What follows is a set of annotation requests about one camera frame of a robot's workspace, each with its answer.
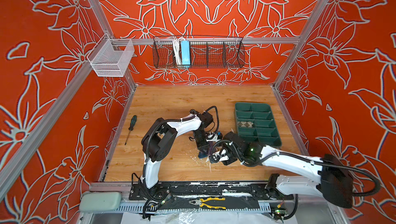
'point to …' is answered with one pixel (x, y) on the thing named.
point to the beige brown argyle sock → (245, 124)
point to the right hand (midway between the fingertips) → (216, 147)
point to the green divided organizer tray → (265, 129)
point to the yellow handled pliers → (199, 202)
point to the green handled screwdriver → (133, 120)
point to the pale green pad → (100, 201)
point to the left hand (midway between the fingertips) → (206, 149)
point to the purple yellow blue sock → (202, 155)
